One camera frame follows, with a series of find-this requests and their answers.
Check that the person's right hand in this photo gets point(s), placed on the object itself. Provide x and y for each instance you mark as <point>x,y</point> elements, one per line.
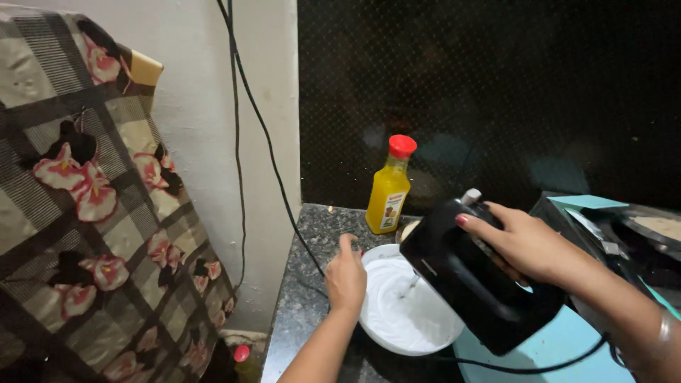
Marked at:
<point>526,244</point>

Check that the person's left hand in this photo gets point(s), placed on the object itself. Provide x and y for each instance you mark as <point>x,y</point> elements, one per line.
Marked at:
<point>345,284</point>

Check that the person's left fingers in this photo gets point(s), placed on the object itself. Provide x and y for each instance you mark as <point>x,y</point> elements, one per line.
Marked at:
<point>349,247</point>

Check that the white mixing bowl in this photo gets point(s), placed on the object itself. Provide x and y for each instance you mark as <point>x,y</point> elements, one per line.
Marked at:
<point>372,330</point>

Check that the black electric hand mixer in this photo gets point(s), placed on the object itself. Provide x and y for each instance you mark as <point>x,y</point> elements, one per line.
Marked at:
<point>468,282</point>

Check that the small round bowl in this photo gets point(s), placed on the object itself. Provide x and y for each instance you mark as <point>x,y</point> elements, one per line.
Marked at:
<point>408,230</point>

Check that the orange juice bottle red cap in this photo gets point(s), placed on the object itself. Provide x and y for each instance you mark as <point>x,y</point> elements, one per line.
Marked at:
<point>388,194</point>

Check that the white whipped cream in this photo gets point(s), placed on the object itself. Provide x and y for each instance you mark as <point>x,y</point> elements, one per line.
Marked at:
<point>396,314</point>

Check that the small red-capped bottle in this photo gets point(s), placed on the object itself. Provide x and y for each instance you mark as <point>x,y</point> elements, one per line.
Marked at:
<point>243,357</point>

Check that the floral checked cloth cover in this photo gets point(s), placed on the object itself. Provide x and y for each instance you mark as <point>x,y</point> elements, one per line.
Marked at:
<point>90,213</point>

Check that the open black teal carton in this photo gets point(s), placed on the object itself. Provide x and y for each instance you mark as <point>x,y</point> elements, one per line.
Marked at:
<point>612,234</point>

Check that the cream appliance corner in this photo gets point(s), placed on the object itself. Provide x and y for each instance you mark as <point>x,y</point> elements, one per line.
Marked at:
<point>146,68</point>

